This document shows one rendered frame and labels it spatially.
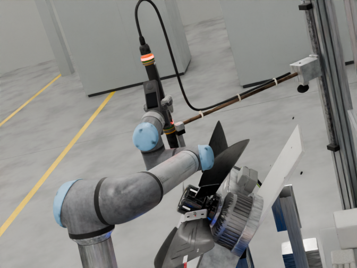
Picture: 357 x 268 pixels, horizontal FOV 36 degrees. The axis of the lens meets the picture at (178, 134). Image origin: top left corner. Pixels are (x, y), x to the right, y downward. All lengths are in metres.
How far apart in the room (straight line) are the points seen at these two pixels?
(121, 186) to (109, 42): 8.11
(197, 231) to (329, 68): 0.83
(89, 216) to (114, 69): 8.18
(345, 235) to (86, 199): 1.23
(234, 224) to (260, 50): 5.52
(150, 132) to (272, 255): 2.42
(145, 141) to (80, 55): 7.96
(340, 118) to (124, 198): 1.26
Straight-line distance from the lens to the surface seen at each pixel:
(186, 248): 1.95
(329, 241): 2.38
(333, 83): 2.29
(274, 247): 3.99
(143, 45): 1.87
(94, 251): 1.39
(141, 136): 1.63
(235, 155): 2.02
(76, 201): 1.34
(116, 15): 9.24
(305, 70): 2.20
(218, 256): 2.13
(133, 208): 1.30
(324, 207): 4.34
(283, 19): 7.39
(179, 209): 2.14
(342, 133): 2.36
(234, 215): 2.10
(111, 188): 1.30
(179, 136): 1.97
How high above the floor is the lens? 2.16
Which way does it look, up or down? 19 degrees down
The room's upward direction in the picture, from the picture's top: 17 degrees counter-clockwise
